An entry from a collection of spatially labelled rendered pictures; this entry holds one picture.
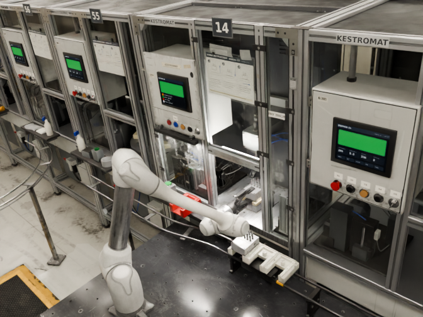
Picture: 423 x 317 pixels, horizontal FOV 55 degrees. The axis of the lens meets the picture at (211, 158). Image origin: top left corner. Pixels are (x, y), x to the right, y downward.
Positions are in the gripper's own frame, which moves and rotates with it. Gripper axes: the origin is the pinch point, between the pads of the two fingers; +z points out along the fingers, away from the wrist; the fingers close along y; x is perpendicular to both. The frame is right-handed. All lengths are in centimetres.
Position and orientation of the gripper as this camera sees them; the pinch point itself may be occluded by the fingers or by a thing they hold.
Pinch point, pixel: (250, 194)
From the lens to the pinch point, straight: 244.7
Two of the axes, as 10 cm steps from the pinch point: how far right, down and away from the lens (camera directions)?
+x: -7.3, -2.9, 6.2
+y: -0.9, -8.6, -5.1
